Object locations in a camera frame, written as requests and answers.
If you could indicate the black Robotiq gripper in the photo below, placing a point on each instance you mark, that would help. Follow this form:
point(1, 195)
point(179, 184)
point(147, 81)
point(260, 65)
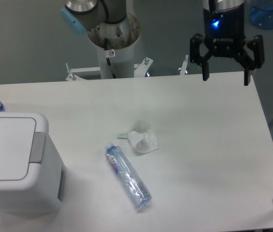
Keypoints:
point(224, 36)

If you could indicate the grey robot arm with blue cap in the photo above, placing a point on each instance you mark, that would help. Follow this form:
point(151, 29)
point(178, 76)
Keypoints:
point(83, 15)

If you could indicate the white trash can body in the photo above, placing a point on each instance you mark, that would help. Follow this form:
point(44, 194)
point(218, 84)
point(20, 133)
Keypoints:
point(41, 190)

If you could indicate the white trash can lid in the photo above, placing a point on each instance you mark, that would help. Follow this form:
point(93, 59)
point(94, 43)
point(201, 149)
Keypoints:
point(22, 141)

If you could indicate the blue water jug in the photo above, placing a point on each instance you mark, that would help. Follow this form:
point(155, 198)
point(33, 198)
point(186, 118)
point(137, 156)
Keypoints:
point(261, 13)

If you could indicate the crumpled white tissue paper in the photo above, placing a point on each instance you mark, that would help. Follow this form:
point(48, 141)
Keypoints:
point(141, 137)

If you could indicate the clear empty plastic bottle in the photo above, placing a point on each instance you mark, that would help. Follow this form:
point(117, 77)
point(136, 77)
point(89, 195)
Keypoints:
point(128, 176)

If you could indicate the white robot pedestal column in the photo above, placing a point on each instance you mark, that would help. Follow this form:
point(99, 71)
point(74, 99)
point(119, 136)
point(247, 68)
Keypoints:
point(116, 41)

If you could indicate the white metal base bracket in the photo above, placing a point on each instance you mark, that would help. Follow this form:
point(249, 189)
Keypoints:
point(112, 70)

